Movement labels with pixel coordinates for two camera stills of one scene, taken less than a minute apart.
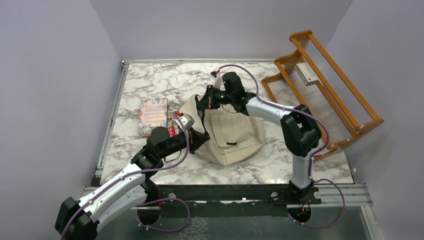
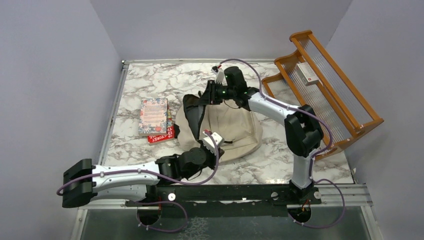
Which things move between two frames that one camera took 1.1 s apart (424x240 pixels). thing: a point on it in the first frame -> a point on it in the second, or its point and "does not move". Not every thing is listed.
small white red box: [306, 73] does not move
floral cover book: [153, 113] does not move
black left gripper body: [191, 141] -> [211, 157]
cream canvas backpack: [234, 136] does not move
